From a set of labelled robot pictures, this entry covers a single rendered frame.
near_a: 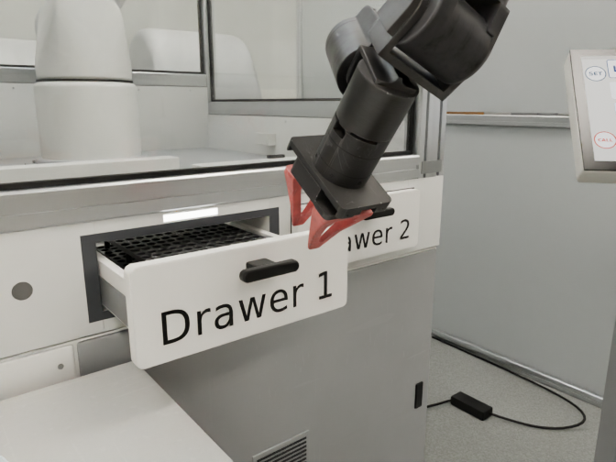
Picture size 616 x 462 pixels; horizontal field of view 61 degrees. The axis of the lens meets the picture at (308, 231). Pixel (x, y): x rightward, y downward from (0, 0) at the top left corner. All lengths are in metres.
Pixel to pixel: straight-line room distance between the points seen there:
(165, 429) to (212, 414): 0.28
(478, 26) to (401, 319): 0.73
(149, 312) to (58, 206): 0.19
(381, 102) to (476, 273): 1.98
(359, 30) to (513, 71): 1.74
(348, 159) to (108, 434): 0.36
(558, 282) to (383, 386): 1.23
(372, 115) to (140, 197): 0.36
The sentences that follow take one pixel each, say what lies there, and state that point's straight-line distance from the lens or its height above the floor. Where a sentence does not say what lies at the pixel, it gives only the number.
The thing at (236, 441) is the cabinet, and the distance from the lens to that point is 0.91.
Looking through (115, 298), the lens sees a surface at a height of 0.86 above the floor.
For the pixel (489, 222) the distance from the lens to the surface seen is 2.31.
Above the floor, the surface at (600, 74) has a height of 1.14.
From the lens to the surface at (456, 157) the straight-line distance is 2.37.
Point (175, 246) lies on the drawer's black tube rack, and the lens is 0.72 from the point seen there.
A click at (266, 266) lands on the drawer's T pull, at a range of 0.57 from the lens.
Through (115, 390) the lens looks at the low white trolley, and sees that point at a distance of 0.67.
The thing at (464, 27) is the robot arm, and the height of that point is 1.14.
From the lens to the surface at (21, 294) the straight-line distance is 0.69.
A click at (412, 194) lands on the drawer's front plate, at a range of 0.99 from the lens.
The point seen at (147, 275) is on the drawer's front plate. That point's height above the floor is 0.92.
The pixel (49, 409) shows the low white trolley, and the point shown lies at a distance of 0.66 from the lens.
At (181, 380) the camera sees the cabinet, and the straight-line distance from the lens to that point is 0.81.
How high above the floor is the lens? 1.08
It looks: 14 degrees down
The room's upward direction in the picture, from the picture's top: straight up
